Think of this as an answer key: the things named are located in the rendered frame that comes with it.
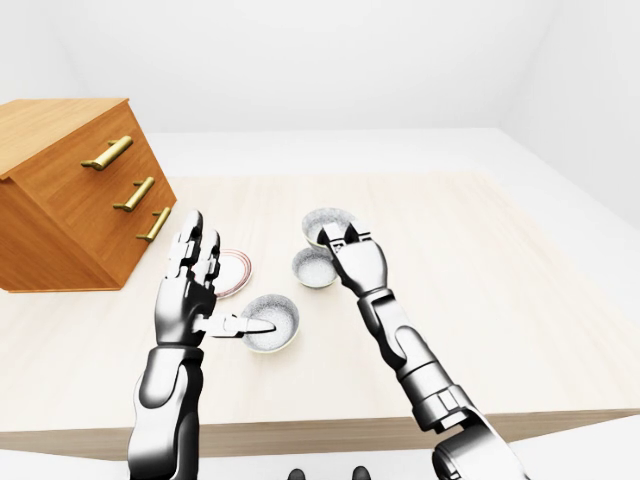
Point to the wooden cabinet drawer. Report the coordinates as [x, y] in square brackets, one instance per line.
[131, 240]
[107, 150]
[131, 196]

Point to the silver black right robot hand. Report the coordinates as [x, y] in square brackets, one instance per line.
[361, 265]

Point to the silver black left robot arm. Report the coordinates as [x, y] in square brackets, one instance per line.
[162, 415]

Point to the white plate with red rings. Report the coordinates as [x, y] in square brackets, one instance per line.
[234, 274]

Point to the small dark rounded shape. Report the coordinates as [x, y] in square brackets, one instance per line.
[360, 473]
[296, 474]

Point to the wooden cabinet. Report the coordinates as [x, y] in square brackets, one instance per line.
[75, 200]

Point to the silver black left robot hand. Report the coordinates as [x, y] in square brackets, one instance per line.
[176, 305]

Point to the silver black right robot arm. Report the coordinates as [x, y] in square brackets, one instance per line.
[425, 380]

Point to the speckled grey bowl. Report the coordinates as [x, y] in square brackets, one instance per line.
[272, 320]
[312, 271]
[320, 224]

